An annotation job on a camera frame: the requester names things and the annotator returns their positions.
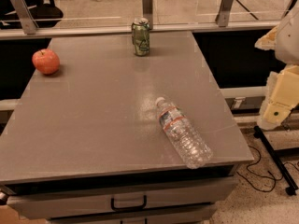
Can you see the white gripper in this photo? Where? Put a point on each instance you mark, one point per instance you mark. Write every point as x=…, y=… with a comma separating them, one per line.
x=289, y=39

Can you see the clear plastic water bottle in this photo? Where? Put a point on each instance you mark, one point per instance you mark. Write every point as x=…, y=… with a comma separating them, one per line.
x=187, y=142

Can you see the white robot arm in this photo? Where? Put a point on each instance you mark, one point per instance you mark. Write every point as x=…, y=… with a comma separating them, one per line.
x=282, y=89

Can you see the green soda can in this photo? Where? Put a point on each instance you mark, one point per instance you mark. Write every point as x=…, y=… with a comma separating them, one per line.
x=141, y=36

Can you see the black stand leg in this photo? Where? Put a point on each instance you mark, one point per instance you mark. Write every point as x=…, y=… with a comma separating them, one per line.
x=276, y=156

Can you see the grey lower drawer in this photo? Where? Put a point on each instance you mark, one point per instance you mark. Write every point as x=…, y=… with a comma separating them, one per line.
x=170, y=215

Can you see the grey drawer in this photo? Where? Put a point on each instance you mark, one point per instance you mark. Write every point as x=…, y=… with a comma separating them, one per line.
x=170, y=215
x=97, y=201

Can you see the grey top drawer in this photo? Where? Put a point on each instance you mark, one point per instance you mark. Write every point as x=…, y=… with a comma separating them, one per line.
x=97, y=201

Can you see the red apple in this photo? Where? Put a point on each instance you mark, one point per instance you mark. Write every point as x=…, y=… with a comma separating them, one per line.
x=46, y=61

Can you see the black office chair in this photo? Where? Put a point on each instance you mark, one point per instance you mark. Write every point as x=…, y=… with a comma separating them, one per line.
x=44, y=12

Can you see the right metal rail bracket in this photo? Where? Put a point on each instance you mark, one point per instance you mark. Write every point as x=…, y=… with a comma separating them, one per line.
x=222, y=18

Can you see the metal rail bracket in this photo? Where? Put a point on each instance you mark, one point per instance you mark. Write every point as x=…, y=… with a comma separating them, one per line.
x=28, y=24
x=222, y=18
x=147, y=7

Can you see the middle metal rail bracket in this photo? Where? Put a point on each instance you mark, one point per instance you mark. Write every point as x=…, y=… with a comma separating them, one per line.
x=147, y=7

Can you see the black drawer handle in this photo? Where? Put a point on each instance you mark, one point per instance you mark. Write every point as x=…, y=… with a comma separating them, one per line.
x=128, y=205

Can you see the left metal rail bracket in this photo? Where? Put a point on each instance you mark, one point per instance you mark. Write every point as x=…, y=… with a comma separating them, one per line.
x=28, y=24

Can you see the grey horizontal rail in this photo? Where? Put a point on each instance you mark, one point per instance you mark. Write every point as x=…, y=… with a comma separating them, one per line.
x=115, y=30

